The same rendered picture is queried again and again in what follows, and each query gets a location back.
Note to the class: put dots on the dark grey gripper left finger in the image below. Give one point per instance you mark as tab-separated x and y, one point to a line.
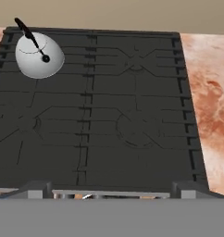
36	188

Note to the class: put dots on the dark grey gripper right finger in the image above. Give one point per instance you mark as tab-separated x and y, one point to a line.
188	189

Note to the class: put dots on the black gas hob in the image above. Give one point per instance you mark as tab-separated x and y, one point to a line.
110	117

